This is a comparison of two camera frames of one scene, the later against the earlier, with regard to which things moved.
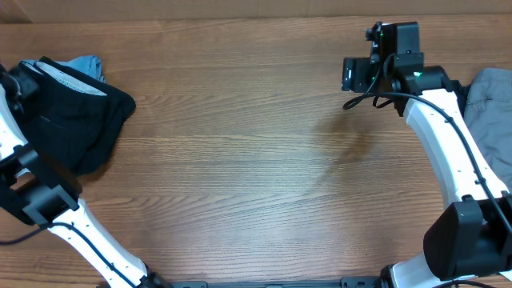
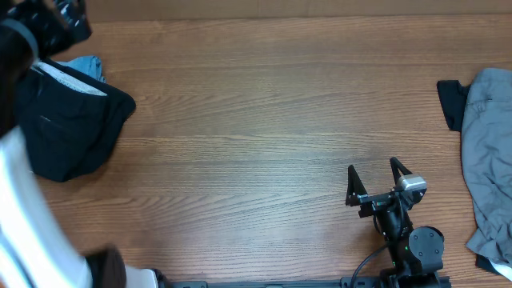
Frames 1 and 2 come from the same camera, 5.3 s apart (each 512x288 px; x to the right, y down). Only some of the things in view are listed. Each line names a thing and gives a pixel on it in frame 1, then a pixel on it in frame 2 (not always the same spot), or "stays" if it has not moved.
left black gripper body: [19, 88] to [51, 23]
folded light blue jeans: [90, 66] stays
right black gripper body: [350, 74] to [378, 198]
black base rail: [346, 282] stays
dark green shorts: [78, 118] stays
